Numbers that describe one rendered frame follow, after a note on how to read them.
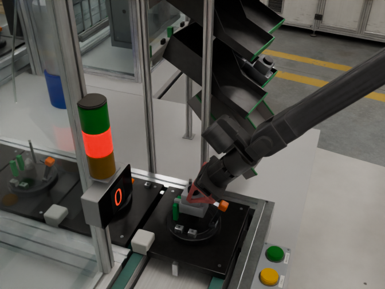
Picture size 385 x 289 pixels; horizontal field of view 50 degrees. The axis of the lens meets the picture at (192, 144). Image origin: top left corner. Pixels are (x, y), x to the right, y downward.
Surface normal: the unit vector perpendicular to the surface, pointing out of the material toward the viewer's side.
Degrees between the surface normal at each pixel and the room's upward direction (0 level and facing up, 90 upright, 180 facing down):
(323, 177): 0
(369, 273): 0
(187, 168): 0
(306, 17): 90
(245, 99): 25
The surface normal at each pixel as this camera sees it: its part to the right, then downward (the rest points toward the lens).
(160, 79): 0.00, -0.81
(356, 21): -0.48, 0.50
